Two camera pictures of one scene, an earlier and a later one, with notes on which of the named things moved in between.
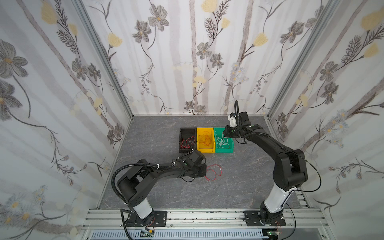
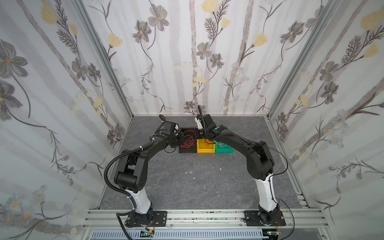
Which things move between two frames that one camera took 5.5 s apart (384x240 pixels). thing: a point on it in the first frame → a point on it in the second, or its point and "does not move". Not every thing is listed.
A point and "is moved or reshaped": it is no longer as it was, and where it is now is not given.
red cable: (216, 175) is moved or reshaped
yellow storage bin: (206, 140) does not move
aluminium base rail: (115, 218) does not move
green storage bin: (222, 145) does not move
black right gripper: (227, 131) → (207, 132)
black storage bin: (186, 135) does not move
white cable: (222, 142) does not move
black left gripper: (201, 170) → (175, 139)
